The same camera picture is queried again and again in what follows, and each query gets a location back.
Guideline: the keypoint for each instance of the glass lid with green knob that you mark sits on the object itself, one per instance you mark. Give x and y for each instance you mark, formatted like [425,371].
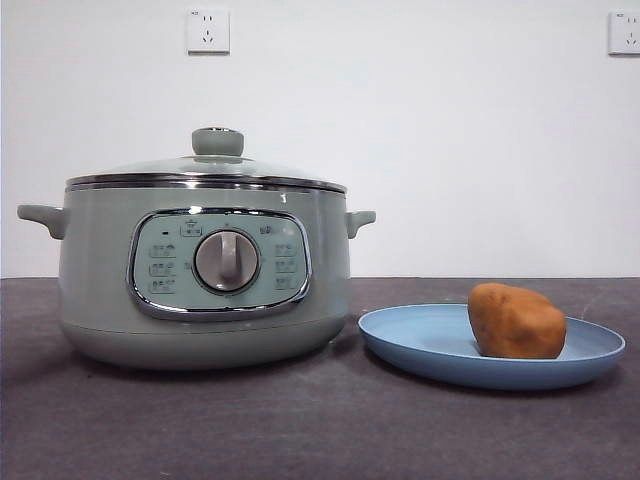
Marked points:
[217,142]

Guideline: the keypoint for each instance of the brown potato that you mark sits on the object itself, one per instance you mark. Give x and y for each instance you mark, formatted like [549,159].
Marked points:
[515,325]

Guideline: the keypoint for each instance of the blue round plate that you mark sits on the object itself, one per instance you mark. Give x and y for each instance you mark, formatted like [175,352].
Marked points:
[425,345]

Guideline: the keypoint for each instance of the pale green electric steamer pot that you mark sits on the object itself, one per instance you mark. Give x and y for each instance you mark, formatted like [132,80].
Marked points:
[100,250]

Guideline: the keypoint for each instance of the white wall socket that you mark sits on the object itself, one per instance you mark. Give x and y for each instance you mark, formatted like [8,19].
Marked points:
[625,32]
[209,30]

